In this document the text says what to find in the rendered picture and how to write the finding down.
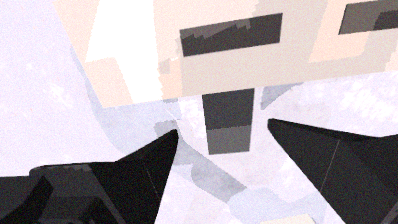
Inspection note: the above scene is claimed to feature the grey two-prong plug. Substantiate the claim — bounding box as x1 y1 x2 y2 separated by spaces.
202 88 255 155

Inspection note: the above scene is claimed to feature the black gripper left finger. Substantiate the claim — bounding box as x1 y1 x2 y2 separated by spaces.
29 129 179 224

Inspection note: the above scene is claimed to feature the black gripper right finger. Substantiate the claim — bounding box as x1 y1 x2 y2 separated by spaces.
267 118 398 224

